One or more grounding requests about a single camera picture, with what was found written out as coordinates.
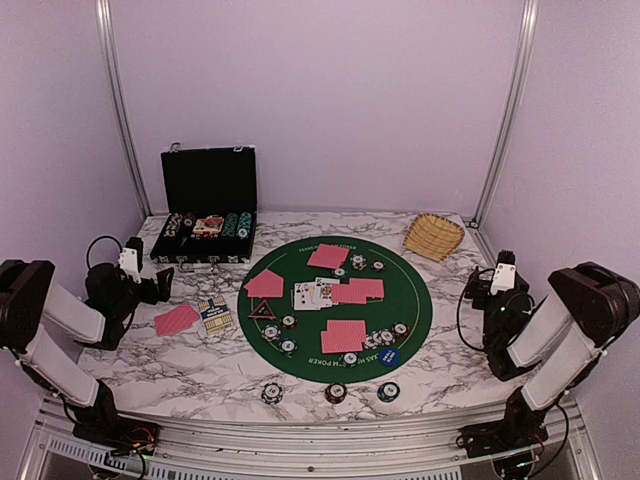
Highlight red playing card deck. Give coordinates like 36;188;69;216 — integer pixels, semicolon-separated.
155;303;200;336

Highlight red chips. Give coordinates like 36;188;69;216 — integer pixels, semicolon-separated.
280;314;298;330
393;323;410;338
371;261;386;272

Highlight blue small blind button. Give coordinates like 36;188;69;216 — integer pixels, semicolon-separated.
378;348;401;368

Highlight white chips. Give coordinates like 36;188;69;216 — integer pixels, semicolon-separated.
350;254;367;271
261;324;281;342
363;329;396;350

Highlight black triangular dealer button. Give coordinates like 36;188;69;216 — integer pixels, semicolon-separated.
249;300;277;320

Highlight face down community card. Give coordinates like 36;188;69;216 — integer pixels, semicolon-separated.
349;278;385;300
331;283;367;305

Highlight red card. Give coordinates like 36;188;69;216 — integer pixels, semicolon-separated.
259;278;284;298
307;251;344;270
326;320;367;342

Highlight teal chip stack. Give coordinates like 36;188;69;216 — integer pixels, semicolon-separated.
377;382;400;403

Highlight face up community card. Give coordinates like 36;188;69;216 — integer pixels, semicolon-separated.
293;283;308;311
301;282;321;310
315;277;340;308

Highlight red black chip stack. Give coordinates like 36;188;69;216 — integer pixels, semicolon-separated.
324;383;347;404

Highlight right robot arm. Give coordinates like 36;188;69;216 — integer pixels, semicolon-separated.
457;260;639;456

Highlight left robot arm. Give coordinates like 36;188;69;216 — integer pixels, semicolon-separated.
1;260;174;447

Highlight woven bamboo tray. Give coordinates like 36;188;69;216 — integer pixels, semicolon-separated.
403;213;465;262

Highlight blue gold card box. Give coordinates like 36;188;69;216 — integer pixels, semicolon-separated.
198;295;233;336

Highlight beige blue chips in case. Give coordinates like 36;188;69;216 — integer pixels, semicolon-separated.
162;213;183;238

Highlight brown chips in case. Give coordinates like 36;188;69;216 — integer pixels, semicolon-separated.
182;213;196;228

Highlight card deck in case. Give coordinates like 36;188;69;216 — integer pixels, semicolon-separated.
192;215;225;238

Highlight green chips row in case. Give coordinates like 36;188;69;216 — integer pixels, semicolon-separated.
221;212;239;239

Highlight black poker chip case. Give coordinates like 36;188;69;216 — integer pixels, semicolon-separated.
150;146;257;264

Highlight teal chips row in case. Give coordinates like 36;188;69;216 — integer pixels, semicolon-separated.
236;212;253;239

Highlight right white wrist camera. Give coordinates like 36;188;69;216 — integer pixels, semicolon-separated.
489;250;516;296

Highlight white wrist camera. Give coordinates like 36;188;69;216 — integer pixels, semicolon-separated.
489;250;516;296
118;237;143;284

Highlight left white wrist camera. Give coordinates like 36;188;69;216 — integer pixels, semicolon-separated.
118;237;143;284

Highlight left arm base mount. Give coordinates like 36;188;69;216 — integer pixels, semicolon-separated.
73;418;161;455

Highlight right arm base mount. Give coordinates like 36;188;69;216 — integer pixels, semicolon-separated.
455;421;549;458

